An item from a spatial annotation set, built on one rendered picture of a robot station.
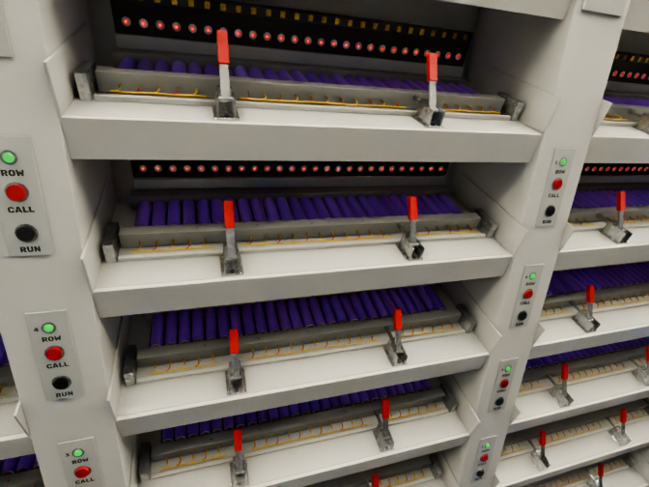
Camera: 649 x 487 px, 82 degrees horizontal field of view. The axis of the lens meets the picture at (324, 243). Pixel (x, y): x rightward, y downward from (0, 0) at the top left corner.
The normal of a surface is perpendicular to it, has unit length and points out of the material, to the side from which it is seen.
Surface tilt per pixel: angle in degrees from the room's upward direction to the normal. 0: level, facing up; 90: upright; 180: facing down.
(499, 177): 90
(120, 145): 108
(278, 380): 18
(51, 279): 90
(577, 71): 90
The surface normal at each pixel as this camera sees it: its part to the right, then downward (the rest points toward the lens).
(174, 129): 0.27, 0.62
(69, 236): 0.30, 0.34
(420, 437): 0.14, -0.79
